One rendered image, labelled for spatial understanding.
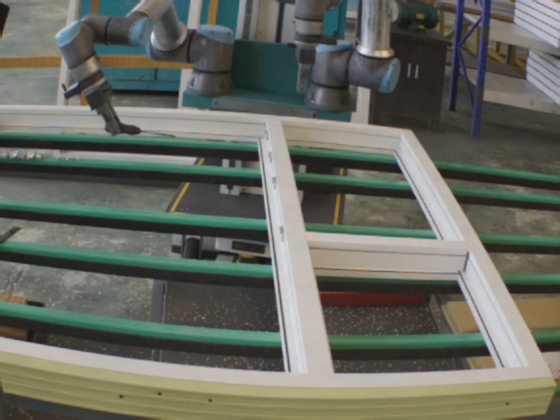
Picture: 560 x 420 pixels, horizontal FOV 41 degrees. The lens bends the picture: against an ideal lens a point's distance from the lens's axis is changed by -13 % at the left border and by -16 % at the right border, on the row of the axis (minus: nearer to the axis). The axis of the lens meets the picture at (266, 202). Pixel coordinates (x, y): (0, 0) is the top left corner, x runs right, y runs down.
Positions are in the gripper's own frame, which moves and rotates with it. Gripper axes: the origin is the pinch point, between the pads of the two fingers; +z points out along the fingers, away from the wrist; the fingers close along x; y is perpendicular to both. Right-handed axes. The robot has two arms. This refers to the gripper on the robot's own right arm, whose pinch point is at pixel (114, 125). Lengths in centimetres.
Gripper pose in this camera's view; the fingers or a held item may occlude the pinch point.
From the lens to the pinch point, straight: 231.6
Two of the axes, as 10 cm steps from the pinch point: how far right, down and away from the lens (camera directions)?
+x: -0.5, -3.8, 9.2
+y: 9.0, -4.2, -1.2
